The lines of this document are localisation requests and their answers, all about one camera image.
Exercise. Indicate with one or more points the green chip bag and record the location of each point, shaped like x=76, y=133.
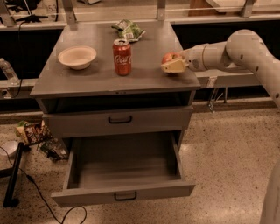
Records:
x=128, y=30

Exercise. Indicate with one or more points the white round floor object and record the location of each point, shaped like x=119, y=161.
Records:
x=9, y=149

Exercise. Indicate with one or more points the brown snack bag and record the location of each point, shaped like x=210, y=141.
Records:
x=33, y=132

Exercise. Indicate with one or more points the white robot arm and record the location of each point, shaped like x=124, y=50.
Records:
x=244, y=49

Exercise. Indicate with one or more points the clear plastic bottle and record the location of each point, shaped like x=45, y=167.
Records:
x=9, y=72

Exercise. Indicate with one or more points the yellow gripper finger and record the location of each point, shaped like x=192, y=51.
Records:
x=173, y=66

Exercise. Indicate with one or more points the white paper bowl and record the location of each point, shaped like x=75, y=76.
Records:
x=77, y=57

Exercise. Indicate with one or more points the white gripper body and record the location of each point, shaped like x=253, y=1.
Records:
x=194, y=59

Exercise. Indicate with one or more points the black stand leg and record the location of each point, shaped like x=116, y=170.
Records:
x=12, y=172

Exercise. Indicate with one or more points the red apple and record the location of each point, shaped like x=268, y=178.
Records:
x=170, y=56

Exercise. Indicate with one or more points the open grey lower drawer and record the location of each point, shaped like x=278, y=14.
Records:
x=111, y=169

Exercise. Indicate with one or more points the closed grey drawer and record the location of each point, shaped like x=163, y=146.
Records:
x=120, y=121

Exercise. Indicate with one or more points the red coca-cola can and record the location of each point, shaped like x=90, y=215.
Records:
x=122, y=56

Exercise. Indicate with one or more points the dark snack bag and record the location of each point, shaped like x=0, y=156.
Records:
x=53, y=150

